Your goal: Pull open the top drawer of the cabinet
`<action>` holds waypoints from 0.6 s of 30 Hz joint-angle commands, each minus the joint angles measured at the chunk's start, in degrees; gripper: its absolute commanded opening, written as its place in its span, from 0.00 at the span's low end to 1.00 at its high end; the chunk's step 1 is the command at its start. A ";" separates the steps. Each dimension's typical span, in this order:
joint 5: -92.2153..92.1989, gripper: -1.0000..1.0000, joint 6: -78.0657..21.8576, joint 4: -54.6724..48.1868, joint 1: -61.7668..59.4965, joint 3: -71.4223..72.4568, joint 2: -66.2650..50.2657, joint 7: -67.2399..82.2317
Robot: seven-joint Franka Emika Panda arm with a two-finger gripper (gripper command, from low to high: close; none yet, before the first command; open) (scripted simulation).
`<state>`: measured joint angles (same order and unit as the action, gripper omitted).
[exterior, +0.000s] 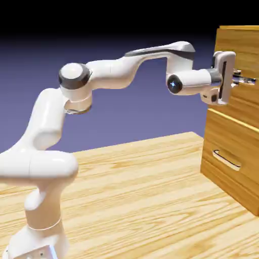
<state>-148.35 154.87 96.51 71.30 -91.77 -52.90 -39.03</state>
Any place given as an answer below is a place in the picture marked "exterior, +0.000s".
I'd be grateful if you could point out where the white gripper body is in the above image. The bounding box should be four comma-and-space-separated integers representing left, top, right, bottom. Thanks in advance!
212, 51, 237, 106

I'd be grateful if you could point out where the dark curved drawer handle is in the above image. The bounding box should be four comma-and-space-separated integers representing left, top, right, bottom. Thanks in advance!
232, 74, 256, 85

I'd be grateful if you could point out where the light wood cabinet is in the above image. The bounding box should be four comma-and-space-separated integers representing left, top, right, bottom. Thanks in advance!
200, 25, 259, 217

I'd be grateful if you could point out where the wood drawer front, dark handle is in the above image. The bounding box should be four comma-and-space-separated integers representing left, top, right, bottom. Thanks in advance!
207, 27, 259, 128

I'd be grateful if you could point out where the wood drawer front, silver handle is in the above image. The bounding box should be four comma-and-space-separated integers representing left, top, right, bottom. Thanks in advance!
201, 108, 259, 185

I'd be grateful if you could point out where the silver curved drawer handle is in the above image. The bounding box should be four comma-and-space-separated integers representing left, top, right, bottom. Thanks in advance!
212, 149, 242, 172

